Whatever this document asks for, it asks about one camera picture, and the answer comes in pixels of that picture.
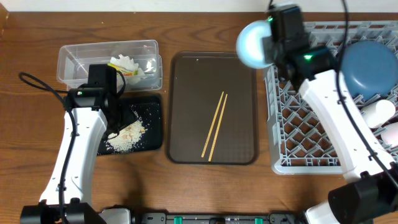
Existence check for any brown serving tray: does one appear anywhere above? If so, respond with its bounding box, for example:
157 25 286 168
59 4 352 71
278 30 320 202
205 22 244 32
166 52 259 165

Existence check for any clear plastic waste bin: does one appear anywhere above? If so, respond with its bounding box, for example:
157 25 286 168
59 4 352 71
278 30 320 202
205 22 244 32
57 40 163 91

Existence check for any pink cup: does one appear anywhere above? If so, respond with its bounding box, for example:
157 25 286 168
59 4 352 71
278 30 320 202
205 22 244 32
381 123 398 147

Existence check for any pale green cup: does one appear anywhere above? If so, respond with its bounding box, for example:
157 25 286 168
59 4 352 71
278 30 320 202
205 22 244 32
361 100 396 128

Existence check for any black waste tray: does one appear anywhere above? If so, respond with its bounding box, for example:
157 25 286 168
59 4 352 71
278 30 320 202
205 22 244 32
98 95 163 156

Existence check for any grey dishwasher rack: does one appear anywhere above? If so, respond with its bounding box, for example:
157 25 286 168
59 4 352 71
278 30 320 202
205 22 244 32
264 21 397 175

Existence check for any right wooden chopstick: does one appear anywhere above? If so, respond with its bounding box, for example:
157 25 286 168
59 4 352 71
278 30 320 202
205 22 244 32
208 94 228 162

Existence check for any light blue bowl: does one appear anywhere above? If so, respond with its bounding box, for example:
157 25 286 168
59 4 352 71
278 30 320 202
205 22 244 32
236 20 273 69

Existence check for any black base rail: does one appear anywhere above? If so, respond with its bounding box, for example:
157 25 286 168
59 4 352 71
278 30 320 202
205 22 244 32
99 205 308 224

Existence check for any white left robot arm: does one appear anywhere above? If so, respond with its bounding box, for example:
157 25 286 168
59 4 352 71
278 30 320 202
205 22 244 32
20 64 137 224

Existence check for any yellow snack wrapper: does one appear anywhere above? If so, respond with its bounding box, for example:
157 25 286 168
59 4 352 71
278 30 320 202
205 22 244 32
108 63 138 76

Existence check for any white tissue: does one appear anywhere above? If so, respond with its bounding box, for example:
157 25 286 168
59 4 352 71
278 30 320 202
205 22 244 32
109 54 145 85

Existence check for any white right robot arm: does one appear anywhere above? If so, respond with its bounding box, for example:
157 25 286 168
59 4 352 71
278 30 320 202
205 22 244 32
264 3 397 223

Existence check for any wooden chopstick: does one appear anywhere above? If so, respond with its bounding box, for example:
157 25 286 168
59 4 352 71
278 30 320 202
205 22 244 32
201 91 224 158
208 94 228 162

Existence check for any white rice pile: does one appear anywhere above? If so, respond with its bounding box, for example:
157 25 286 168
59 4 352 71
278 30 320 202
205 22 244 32
105 120 147 152

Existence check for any dark blue plate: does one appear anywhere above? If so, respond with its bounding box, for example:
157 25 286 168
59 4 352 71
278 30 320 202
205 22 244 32
341 40 397 101

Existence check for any left wooden chopstick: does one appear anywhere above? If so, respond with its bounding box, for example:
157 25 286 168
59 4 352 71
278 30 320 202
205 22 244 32
201 91 224 158

